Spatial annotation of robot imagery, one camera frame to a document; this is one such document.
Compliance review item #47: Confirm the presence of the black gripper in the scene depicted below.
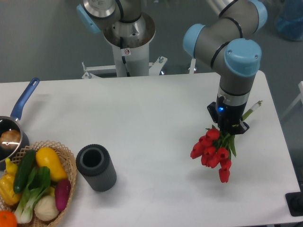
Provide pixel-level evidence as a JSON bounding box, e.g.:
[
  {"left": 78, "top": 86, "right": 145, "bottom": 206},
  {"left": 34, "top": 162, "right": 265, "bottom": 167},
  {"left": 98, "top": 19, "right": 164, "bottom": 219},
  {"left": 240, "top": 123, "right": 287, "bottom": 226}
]
[{"left": 207, "top": 97, "right": 250, "bottom": 135}]

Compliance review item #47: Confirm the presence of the red tulip bouquet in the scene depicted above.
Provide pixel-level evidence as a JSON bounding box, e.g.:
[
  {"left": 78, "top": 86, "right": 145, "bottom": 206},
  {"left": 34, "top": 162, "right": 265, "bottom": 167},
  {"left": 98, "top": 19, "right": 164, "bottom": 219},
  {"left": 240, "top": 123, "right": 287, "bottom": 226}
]
[{"left": 190, "top": 100, "right": 263, "bottom": 183}]

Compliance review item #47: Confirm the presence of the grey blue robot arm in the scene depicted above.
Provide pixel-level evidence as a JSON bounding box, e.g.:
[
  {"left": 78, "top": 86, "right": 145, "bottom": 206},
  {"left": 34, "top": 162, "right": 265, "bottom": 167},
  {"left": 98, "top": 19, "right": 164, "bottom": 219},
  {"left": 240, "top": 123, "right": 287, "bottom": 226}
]
[{"left": 183, "top": 0, "right": 267, "bottom": 135}]

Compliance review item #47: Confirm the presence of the black device at table edge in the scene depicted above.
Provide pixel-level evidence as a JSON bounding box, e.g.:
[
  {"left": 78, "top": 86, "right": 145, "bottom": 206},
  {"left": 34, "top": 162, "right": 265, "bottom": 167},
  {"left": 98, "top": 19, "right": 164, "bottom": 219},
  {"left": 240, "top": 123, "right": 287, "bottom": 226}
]
[{"left": 285, "top": 192, "right": 303, "bottom": 217}]

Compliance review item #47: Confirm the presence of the blue bin in background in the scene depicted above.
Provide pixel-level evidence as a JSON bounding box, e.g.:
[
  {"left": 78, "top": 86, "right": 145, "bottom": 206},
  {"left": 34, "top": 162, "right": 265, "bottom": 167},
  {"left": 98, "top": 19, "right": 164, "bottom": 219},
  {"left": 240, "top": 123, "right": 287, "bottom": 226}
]
[{"left": 275, "top": 0, "right": 303, "bottom": 41}]

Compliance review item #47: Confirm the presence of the dark grey ribbed vase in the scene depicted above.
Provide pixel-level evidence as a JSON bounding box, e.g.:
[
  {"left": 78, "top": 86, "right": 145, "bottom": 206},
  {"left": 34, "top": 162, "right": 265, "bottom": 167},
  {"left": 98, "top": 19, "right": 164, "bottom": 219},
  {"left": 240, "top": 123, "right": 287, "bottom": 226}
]
[{"left": 76, "top": 144, "right": 117, "bottom": 192}]

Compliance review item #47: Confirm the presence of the purple eggplant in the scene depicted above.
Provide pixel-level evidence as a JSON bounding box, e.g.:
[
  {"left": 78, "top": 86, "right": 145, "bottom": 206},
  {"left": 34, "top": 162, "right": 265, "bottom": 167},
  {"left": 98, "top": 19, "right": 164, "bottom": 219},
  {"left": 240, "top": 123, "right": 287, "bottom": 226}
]
[{"left": 54, "top": 179, "right": 71, "bottom": 211}]

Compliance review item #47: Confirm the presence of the yellow squash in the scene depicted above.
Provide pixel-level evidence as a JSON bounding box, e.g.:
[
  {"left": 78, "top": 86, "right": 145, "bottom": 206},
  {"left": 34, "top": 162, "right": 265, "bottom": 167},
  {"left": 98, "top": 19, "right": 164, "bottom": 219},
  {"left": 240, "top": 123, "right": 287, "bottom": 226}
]
[{"left": 36, "top": 147, "right": 68, "bottom": 182}]

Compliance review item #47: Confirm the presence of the green bok choy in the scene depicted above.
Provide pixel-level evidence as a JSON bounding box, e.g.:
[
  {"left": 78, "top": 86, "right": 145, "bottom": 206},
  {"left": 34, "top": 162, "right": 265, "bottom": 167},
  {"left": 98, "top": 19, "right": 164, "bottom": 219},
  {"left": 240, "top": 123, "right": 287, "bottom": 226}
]
[{"left": 14, "top": 166, "right": 51, "bottom": 224}]

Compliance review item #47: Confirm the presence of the woven wicker basket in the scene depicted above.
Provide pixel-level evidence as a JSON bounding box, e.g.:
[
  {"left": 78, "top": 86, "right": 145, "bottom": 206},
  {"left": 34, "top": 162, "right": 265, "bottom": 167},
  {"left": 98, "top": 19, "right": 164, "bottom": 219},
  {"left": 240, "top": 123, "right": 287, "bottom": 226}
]
[{"left": 0, "top": 140, "right": 77, "bottom": 227}]

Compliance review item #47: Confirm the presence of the white garlic bulb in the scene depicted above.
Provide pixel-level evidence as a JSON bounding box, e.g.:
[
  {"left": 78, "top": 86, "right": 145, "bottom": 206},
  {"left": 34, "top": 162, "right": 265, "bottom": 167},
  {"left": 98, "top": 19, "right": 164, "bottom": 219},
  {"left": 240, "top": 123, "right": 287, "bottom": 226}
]
[{"left": 34, "top": 195, "right": 59, "bottom": 221}]

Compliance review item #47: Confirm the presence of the green cucumber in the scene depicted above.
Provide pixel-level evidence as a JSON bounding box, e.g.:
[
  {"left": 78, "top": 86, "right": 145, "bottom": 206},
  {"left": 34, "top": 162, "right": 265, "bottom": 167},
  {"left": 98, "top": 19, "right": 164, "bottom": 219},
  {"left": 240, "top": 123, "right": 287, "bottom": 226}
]
[{"left": 13, "top": 149, "right": 36, "bottom": 194}]

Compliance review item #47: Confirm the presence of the bread roll in pan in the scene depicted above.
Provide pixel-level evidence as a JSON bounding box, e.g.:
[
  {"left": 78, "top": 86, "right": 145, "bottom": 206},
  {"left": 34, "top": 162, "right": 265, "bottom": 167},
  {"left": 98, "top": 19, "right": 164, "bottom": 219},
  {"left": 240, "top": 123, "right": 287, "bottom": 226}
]
[{"left": 0, "top": 130, "right": 21, "bottom": 149}]

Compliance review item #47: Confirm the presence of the yellow bell pepper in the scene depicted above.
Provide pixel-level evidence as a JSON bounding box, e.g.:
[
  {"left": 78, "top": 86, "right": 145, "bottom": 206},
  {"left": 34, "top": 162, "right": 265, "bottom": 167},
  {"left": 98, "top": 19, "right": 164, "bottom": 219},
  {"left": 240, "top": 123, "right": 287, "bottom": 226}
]
[{"left": 0, "top": 158, "right": 22, "bottom": 206}]

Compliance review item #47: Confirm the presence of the orange fruit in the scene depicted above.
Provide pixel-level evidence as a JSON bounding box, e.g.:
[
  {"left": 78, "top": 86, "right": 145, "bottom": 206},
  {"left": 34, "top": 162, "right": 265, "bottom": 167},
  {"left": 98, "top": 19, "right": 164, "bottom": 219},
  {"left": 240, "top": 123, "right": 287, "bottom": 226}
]
[{"left": 0, "top": 210, "right": 18, "bottom": 227}]

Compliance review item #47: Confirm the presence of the white frame at right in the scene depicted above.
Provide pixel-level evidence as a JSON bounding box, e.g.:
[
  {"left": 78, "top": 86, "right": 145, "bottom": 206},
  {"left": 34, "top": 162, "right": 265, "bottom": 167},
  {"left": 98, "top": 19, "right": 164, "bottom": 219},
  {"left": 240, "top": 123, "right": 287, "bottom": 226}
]
[{"left": 281, "top": 81, "right": 303, "bottom": 120}]

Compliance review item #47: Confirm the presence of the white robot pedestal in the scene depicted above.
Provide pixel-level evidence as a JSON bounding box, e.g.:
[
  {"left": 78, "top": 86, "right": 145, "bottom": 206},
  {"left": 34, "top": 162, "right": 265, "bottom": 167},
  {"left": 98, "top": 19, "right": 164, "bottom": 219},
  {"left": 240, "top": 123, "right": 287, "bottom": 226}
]
[{"left": 82, "top": 13, "right": 168, "bottom": 79}]

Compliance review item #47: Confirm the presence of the black cable on pedestal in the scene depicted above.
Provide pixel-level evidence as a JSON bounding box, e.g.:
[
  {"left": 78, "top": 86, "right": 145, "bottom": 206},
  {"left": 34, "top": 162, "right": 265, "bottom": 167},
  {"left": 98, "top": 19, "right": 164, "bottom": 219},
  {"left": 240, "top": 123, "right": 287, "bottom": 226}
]
[{"left": 119, "top": 36, "right": 131, "bottom": 77}]

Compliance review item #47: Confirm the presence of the blue handled saucepan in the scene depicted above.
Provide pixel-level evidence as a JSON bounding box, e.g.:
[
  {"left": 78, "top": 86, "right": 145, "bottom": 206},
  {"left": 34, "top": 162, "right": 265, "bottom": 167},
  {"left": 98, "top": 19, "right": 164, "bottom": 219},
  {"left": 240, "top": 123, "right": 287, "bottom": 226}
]
[{"left": 0, "top": 78, "right": 40, "bottom": 171}]

